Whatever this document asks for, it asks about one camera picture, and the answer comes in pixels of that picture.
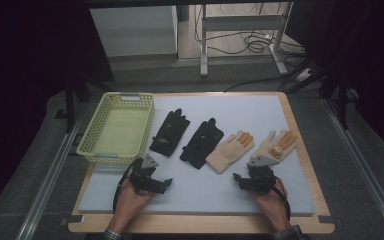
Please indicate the beige glove with bear patch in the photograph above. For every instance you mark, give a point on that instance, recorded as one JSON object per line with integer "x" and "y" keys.
{"x": 263, "y": 150}

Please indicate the white power strip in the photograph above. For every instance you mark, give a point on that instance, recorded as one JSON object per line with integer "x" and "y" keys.
{"x": 303, "y": 75}

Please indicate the black glove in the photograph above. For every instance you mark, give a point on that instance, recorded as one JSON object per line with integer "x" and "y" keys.
{"x": 170, "y": 133}
{"x": 200, "y": 143}

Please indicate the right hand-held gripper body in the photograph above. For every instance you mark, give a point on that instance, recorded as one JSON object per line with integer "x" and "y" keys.
{"x": 260, "y": 180}

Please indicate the white metal stand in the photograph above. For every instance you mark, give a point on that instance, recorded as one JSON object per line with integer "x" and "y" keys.
{"x": 241, "y": 23}

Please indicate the dark stand leg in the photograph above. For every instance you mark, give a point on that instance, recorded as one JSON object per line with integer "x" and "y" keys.
{"x": 70, "y": 103}
{"x": 341, "y": 100}

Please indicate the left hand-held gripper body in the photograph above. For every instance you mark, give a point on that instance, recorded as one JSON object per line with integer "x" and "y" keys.
{"x": 146, "y": 180}

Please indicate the person's right hand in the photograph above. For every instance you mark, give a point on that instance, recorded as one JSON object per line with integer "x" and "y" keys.
{"x": 275, "y": 206}

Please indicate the aluminium rail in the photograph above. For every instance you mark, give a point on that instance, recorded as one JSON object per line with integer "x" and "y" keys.
{"x": 363, "y": 166}
{"x": 46, "y": 186}

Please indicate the yellow plastic basket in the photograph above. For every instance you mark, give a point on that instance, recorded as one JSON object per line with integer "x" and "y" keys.
{"x": 113, "y": 133}

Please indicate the beige glove with orange fingers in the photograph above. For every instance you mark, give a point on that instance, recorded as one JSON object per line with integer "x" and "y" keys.
{"x": 228, "y": 151}

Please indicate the person's left hand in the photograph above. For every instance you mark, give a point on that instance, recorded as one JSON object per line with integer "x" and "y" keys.
{"x": 128, "y": 206}

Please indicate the white cabinet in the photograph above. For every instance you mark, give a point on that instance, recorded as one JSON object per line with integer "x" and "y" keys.
{"x": 133, "y": 30}

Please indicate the white foam mat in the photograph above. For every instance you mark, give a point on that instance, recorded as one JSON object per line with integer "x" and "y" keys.
{"x": 213, "y": 193}

